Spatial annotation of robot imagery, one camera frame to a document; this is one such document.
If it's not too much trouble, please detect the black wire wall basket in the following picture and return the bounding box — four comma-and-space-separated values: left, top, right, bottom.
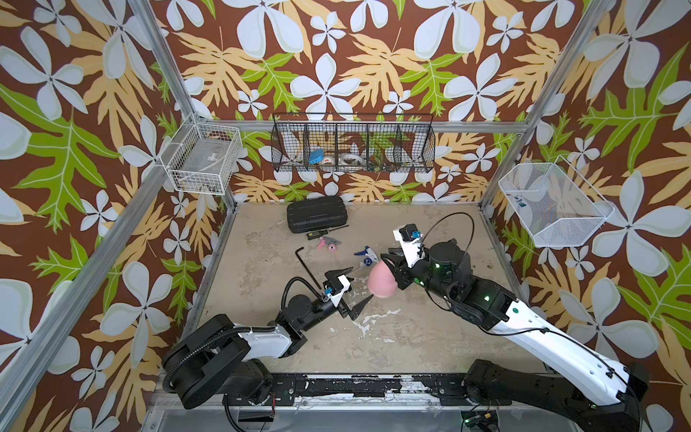
270, 113, 437, 173

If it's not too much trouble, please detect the opaque pink spray bottle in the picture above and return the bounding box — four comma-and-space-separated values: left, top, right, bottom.
367, 261, 398, 299

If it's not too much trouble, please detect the white tape roll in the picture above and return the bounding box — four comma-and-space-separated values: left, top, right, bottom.
339, 153, 365, 167

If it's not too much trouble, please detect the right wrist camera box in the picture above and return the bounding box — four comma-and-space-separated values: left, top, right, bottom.
393, 223, 425, 268

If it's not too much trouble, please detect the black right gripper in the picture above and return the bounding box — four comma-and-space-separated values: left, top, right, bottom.
380, 247, 460, 306

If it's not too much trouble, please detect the white mesh wall basket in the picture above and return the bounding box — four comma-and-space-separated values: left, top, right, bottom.
498, 157, 615, 248

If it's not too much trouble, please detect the white wire wall basket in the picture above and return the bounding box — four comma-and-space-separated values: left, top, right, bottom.
160, 115, 244, 196

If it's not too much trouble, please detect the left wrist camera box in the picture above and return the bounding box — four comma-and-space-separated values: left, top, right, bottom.
324, 275, 351, 307

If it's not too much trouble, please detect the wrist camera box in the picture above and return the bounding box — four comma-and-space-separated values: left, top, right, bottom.
324, 275, 351, 307
393, 223, 425, 268

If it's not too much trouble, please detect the black plastic tool case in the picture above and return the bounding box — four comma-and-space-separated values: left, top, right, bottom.
286, 196, 348, 234

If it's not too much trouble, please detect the blue tape roll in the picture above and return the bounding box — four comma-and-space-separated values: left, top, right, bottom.
308, 149, 325, 166

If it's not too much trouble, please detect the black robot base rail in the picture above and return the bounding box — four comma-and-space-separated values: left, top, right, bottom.
226, 372, 514, 407

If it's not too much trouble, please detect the pink grey spray nozzle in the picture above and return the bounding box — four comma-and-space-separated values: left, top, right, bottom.
317, 236, 341, 253

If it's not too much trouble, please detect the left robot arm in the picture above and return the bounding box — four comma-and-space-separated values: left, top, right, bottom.
162, 267, 374, 410

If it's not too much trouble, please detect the black yellow screwdriver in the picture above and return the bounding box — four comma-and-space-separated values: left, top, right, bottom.
306, 224, 348, 240

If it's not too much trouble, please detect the black hex key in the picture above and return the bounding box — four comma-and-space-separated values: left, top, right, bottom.
294, 247, 321, 289

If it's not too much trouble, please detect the blue white spray nozzle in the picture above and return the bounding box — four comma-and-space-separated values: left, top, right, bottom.
354, 247, 379, 267

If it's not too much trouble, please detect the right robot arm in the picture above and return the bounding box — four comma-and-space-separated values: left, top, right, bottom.
381, 224, 649, 431

